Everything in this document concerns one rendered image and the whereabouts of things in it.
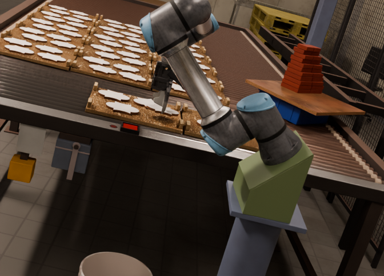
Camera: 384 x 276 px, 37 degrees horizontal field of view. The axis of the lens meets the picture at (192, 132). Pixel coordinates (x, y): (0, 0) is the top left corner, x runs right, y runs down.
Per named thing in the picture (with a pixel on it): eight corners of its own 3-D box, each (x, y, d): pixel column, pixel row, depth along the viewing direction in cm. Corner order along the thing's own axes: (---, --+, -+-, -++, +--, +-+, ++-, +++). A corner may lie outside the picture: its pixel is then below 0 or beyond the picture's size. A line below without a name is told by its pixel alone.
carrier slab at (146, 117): (182, 134, 242) (183, 130, 241) (84, 111, 236) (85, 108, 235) (178, 110, 275) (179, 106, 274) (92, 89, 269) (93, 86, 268)
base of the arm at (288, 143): (305, 151, 195) (292, 127, 191) (265, 171, 197) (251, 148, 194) (298, 134, 209) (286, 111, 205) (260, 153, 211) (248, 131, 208)
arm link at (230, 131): (256, 142, 193) (172, -2, 184) (218, 164, 195) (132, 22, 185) (252, 135, 205) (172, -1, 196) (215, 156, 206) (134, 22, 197)
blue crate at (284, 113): (327, 124, 327) (334, 107, 324) (296, 125, 306) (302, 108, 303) (286, 104, 347) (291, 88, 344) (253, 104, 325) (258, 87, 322)
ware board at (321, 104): (364, 114, 329) (366, 111, 328) (315, 115, 293) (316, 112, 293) (296, 84, 361) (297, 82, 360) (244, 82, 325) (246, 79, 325)
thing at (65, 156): (83, 183, 230) (92, 142, 225) (48, 176, 228) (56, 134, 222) (86, 172, 241) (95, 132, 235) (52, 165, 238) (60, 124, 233)
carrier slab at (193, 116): (276, 156, 248) (278, 152, 247) (184, 134, 242) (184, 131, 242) (263, 130, 281) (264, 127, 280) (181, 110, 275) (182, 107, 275)
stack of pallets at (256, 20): (235, 60, 993) (252, 2, 962) (291, 75, 1002) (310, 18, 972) (243, 79, 859) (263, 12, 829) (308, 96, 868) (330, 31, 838)
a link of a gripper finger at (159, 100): (150, 111, 242) (154, 90, 244) (164, 114, 243) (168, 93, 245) (151, 110, 239) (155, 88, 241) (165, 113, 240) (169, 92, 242)
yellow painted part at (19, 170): (29, 183, 230) (40, 128, 223) (6, 179, 228) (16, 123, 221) (33, 175, 237) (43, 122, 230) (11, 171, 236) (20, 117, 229)
